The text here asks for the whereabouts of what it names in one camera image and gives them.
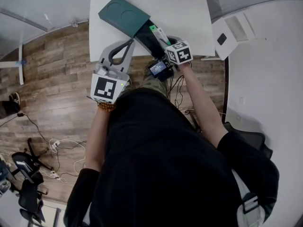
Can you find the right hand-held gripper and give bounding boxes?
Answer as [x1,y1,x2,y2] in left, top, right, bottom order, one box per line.
[158,35,194,65]

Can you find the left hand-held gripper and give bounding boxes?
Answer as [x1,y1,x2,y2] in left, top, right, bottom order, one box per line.
[90,39,136,104]

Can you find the small white green package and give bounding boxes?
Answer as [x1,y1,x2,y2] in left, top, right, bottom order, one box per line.
[149,25,171,45]

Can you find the dark green sliding container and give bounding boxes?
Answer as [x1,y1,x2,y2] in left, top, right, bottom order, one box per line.
[98,0,170,58]

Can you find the person's right forearm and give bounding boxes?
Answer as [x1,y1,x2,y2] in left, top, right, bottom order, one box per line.
[176,61,230,149]

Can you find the person's left forearm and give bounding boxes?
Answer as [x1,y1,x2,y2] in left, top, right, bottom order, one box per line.
[84,103,117,175]

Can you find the small black screen device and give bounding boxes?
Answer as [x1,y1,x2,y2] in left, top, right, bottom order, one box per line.
[147,59,175,82]

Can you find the person's camouflage trousers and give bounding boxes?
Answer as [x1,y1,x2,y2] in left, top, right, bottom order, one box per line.
[123,60,171,100]

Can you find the small black rounded pad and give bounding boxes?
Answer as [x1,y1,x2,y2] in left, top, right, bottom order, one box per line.
[216,33,228,46]

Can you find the white flat cardboard box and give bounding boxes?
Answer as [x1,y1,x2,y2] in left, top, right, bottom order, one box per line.
[211,7,267,61]

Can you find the white metal stand leg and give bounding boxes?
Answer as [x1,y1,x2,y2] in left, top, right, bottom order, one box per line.
[0,44,26,85]

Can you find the person's black top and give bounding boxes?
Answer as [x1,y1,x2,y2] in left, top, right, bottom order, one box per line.
[63,87,280,227]

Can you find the white power strip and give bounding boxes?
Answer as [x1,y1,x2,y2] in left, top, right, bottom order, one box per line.
[46,170,62,181]

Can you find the black wheeled office chair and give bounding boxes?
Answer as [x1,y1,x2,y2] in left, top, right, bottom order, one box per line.
[11,137,54,227]

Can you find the thin black device cable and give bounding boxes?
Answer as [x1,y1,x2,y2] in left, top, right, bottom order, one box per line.
[168,74,189,110]

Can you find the brown beaded bracelet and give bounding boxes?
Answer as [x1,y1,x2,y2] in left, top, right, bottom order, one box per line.
[97,102,117,113]

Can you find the long black floor cable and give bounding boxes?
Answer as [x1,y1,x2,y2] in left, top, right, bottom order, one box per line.
[0,112,87,172]

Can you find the white floor cable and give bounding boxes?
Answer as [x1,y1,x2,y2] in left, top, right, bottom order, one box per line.
[48,138,88,182]

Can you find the grey shoulder bag strap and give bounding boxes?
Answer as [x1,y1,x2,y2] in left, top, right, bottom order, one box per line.
[231,168,266,227]

